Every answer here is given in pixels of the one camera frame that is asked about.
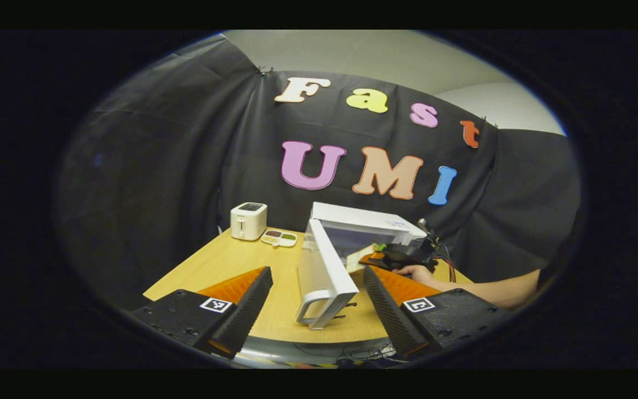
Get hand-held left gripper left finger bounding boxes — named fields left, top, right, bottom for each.
left=132, top=266, right=274, bottom=358

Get black floor cables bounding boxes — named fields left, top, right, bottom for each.
left=291, top=341, right=408, bottom=367

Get sandwich with green lettuce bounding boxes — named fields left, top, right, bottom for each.
left=346, top=243, right=387, bottom=275

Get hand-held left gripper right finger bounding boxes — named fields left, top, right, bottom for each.
left=362, top=265, right=511, bottom=358

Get black backdrop cloth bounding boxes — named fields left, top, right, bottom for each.
left=56, top=34, right=581, bottom=311

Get white microwave oven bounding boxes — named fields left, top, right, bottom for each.
left=296, top=202, right=428, bottom=331

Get white toaster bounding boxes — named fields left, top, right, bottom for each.
left=230, top=202, right=268, bottom=241

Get white divided sauce dish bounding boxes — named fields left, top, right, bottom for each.
left=260, top=229, right=298, bottom=248

